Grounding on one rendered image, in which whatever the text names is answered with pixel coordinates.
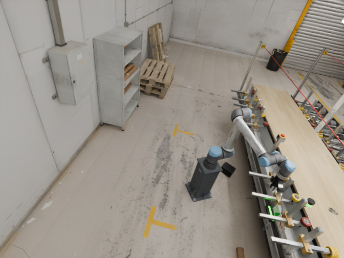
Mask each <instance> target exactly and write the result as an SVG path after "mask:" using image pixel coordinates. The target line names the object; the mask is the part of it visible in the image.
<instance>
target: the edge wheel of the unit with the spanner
mask: <svg viewBox="0 0 344 258"><path fill-rule="evenodd" d="M300 222H301V224H302V225H303V226H305V227H309V226H311V222H310V220H309V219H308V218H305V217H303V218H301V219H300Z"/></svg>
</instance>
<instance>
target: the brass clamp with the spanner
mask: <svg viewBox="0 0 344 258"><path fill-rule="evenodd" d="M286 213H287V211H284V215H283V218H286V220H287V222H286V223H285V225H286V227H287V228H292V227H294V224H292V225H290V223H293V221H292V219H291V218H288V217H287V215H286Z"/></svg>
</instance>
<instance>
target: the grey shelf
mask: <svg viewBox="0 0 344 258"><path fill-rule="evenodd" d="M140 38H141V42H140ZM142 42H143V31H140V30H135V29H131V28H126V27H122V26H117V27H115V28H113V29H111V30H109V31H107V32H105V33H103V34H101V35H99V36H97V37H94V38H93V44H94V54H95V65H96V76H97V87H98V98H99V108H100V120H101V125H102V126H103V125H104V124H103V123H107V124H111V125H115V126H119V127H121V126H122V131H124V125H125V123H126V121H127V119H128V117H129V116H130V115H131V114H132V112H133V111H134V109H135V107H136V106H137V107H139V94H140V76H141V59H142ZM126 45H127V48H125V55H124V46H126ZM139 58H140V61H139ZM130 63H133V64H134V66H137V67H138V69H137V70H136V71H135V72H134V73H133V74H132V75H131V76H130V77H129V78H128V79H127V80H126V81H125V82H124V67H125V66H126V65H127V64H128V65H129V64H130ZM138 78H139V81H138ZM129 82H131V83H132V85H131V86H130V88H129V89H128V90H127V92H126V93H125V94H124V88H125V87H126V86H127V85H128V84H129ZM137 97H138V100H137Z"/></svg>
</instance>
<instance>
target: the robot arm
mask: <svg viewBox="0 0 344 258"><path fill-rule="evenodd" d="M251 116H252V111H251V109H250V108H248V107H244V108H239V109H235V110H233V111H232V113H231V121H232V123H233V126H232V128H231V130H230V132H229V135H228V137H227V139H226V141H225V143H223V144H222V146H221V147H218V146H212V147H211V148H210V149H209V151H208V154H207V156H206V158H205V159H204V160H203V166H204V167H205V168H206V169H208V170H215V169H216V168H217V165H218V164H217V162H218V160H222V159H226V158H230V157H233V155H234V153H235V151H234V147H233V146H234V144H235V142H236V140H237V138H238V136H239V134H240V132H241V133H242V134H243V136H244V137H245V139H246V140H247V141H248V143H249V144H250V146H251V147H252V149H253V150H254V152H255V153H256V155H257V156H258V158H259V164H260V165H261V166H263V167H268V166H271V165H275V164H277V165H278V166H279V167H280V170H279V171H278V172H277V175H276V176H272V177H271V178H270V180H271V182H272V184H271V183H270V191H275V190H277V192H283V181H284V180H287V179H288V178H289V176H290V175H291V174H292V173H293V172H294V171H295V169H296V165H295V164H294V163H293V162H292V161H289V160H287V159H286V158H285V157H284V156H282V155H281V153H279V152H278V151H275V152H272V153H271V154H270V155H269V154H268V153H267V152H266V151H265V149H264V148H263V146H262V145H261V144H260V142H259V141H258V140H257V138H256V136H255V135H254V134H253V132H252V131H251V130H250V128H249V127H248V125H247V124H246V123H245V122H246V121H247V119H248V118H250V117H251Z"/></svg>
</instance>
